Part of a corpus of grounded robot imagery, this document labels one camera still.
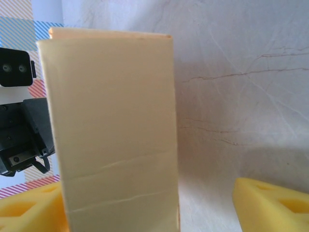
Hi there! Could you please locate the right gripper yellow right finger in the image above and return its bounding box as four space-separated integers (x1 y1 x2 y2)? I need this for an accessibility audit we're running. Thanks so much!
232 177 309 232

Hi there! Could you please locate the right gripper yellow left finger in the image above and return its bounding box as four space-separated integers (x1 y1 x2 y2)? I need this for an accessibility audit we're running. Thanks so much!
0 181 68 232

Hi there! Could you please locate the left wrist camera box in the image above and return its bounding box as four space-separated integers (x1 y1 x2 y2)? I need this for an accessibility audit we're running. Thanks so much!
0 47 37 88

